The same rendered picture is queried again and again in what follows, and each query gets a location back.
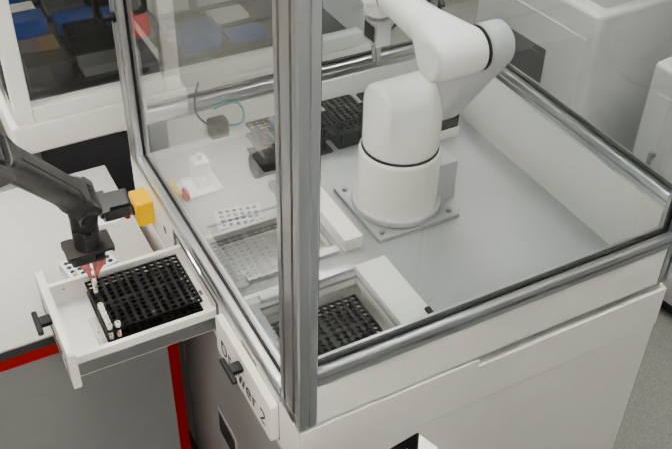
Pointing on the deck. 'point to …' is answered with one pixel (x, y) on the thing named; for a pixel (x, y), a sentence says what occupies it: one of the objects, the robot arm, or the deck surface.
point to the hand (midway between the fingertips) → (92, 275)
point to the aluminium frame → (579, 298)
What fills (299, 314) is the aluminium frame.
